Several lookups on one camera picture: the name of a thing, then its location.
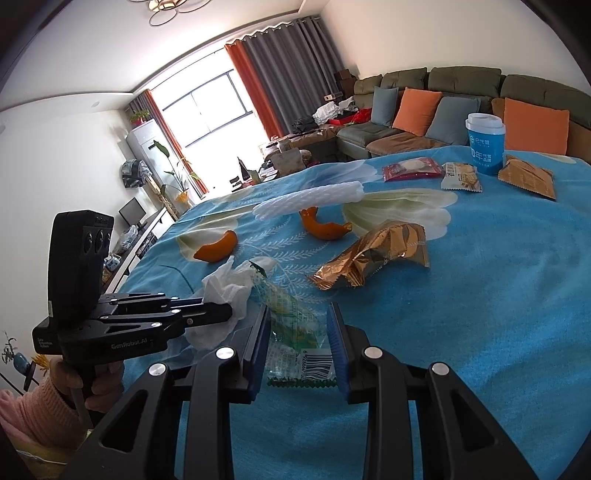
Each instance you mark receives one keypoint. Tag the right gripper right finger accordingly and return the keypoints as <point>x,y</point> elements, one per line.
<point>422,422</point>

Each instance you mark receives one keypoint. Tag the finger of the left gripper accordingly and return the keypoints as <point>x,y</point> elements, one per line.
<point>151,322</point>
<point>138,299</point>

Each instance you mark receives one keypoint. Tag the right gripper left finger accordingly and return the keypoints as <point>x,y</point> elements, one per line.
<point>185,409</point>

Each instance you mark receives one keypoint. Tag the white tissue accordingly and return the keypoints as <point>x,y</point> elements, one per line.
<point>227,285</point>

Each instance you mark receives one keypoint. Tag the orange peel piece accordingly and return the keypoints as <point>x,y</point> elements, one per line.
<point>218,250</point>
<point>324,231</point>

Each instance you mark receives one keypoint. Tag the clear green printed wrapper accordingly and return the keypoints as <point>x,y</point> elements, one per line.
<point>298,355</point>

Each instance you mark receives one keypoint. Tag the gold snack bag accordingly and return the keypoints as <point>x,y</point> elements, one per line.
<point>389,242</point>

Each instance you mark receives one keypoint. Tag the person left hand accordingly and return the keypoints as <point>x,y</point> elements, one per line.
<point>103,389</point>

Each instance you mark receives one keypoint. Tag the white tv cabinet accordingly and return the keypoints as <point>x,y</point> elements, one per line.
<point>155,226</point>

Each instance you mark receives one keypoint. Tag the small black monitor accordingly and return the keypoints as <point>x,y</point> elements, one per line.
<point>132,213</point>

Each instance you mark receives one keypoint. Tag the covered standing fan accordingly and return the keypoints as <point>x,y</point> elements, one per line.
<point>134,173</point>

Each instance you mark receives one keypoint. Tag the potted tall leaf plant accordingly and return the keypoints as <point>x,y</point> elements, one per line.
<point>179,182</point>

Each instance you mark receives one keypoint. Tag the white standing air conditioner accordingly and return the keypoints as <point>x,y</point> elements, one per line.
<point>147,142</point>

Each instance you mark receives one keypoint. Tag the blue floral tablecloth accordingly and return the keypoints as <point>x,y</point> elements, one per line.
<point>505,299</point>

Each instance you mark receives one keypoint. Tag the dark glass coffee table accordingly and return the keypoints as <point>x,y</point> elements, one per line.
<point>278,165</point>

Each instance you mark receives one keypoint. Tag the orange and grey curtain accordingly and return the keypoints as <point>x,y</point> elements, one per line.
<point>287,71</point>

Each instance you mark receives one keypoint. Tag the white cracker packet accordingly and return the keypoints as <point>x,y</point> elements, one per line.
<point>461,176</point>

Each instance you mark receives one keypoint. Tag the brown flat snack packet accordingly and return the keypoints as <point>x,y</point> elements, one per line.
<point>529,177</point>

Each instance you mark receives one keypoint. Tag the red snack packet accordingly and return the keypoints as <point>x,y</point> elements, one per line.
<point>413,168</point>

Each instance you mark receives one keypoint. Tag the grey blue cushion far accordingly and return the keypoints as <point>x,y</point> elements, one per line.
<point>385,102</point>

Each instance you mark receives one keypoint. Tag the grey blue cushion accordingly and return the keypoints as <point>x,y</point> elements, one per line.
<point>448,125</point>
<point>385,102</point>

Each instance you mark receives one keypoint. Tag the blue lidded coffee cup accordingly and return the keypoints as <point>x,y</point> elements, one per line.
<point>486,133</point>

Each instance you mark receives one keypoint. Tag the grey blue cushion near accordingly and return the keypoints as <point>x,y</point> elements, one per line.
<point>448,125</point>

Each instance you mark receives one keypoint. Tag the orange cushion near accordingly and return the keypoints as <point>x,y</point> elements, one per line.
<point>535,128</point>

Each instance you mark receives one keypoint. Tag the orange cushion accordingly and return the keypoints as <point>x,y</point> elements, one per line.
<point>417,111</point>
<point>535,128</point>

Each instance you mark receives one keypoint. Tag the green sectional sofa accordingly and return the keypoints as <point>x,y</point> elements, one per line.
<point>363,139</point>

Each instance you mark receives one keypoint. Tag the orange cushion far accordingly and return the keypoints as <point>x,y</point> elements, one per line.
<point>417,111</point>

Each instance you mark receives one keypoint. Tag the window with dark frame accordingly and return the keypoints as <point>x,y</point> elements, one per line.
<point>207,108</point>

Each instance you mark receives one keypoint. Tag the gold ring ceiling lamp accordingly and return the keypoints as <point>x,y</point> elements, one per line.
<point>163,12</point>

